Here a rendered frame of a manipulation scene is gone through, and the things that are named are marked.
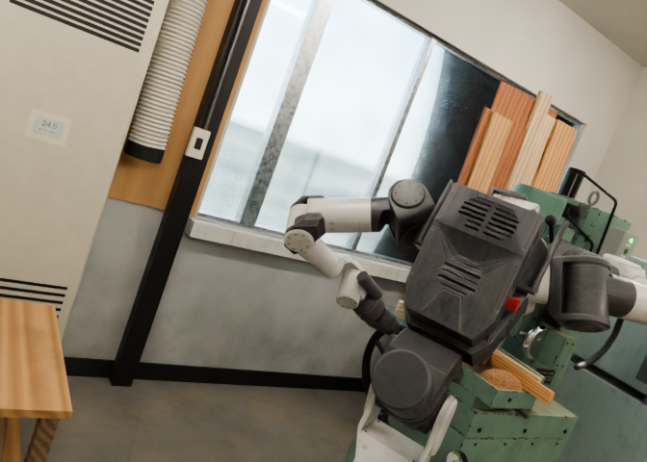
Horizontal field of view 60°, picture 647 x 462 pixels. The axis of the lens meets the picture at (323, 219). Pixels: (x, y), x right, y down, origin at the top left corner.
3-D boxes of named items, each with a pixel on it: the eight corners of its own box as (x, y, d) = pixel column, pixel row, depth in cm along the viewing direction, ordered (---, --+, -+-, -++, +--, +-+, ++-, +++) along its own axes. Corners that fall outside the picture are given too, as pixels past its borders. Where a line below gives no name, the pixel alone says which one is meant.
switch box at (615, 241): (590, 267, 196) (609, 225, 194) (605, 271, 202) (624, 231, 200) (607, 273, 191) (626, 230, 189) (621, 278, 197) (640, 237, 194)
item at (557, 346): (530, 355, 194) (543, 324, 193) (541, 357, 198) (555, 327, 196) (552, 370, 186) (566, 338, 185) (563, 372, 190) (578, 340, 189)
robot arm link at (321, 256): (317, 284, 152) (270, 242, 144) (321, 257, 160) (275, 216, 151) (348, 268, 148) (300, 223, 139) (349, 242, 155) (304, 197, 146)
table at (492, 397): (356, 315, 210) (362, 300, 210) (414, 323, 227) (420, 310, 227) (469, 407, 161) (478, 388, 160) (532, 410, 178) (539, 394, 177)
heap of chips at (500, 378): (476, 372, 174) (480, 362, 173) (504, 375, 182) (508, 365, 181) (497, 388, 166) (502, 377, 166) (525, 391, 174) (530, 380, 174)
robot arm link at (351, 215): (278, 219, 137) (370, 218, 134) (286, 188, 147) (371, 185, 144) (285, 253, 144) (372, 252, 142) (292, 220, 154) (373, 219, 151)
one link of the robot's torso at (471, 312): (515, 369, 101) (590, 208, 110) (356, 289, 116) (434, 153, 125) (509, 396, 126) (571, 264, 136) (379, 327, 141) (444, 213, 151)
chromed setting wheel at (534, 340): (515, 354, 190) (530, 321, 188) (536, 357, 197) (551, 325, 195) (522, 359, 187) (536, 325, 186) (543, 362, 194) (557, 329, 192)
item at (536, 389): (431, 323, 213) (435, 315, 212) (435, 324, 214) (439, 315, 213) (546, 404, 169) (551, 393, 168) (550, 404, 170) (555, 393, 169)
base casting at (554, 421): (381, 364, 207) (390, 342, 206) (480, 374, 239) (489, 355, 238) (465, 439, 171) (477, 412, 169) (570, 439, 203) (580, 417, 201)
